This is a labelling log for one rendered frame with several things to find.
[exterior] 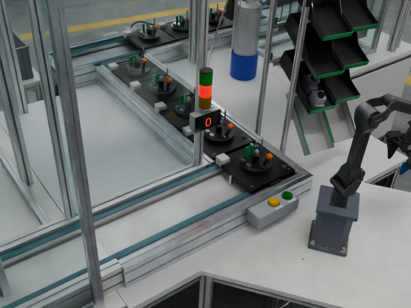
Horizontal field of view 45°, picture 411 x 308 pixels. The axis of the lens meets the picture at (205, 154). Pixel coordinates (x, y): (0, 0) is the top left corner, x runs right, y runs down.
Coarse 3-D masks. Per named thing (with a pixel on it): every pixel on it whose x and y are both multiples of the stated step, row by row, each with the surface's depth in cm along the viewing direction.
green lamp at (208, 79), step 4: (200, 72) 182; (212, 72) 183; (200, 76) 183; (204, 76) 182; (208, 76) 182; (212, 76) 184; (200, 80) 184; (204, 80) 183; (208, 80) 183; (212, 80) 185; (200, 84) 185; (204, 84) 184; (208, 84) 184
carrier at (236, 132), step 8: (224, 112) 227; (224, 120) 229; (216, 128) 225; (224, 128) 229; (208, 136) 223; (216, 136) 223; (224, 136) 222; (232, 136) 224; (240, 136) 228; (248, 136) 228; (208, 144) 222; (216, 144) 222; (224, 144) 222; (232, 144) 222; (240, 144) 223; (248, 144) 224; (208, 152) 217; (216, 152) 217; (224, 152) 218; (232, 152) 220
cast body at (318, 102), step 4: (312, 92) 207; (316, 92) 202; (320, 92) 201; (312, 96) 204; (316, 96) 201; (320, 96) 200; (324, 96) 201; (312, 100) 204; (316, 100) 201; (320, 100) 201; (324, 100) 202; (312, 104) 205; (316, 104) 203; (320, 104) 203; (312, 108) 205; (316, 108) 204
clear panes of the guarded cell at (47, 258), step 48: (0, 0) 96; (0, 48) 101; (48, 48) 107; (0, 96) 106; (48, 96) 113; (0, 144) 112; (48, 144) 120; (0, 192) 119; (48, 192) 128; (0, 240) 126; (48, 240) 136; (0, 288) 135; (48, 288) 146
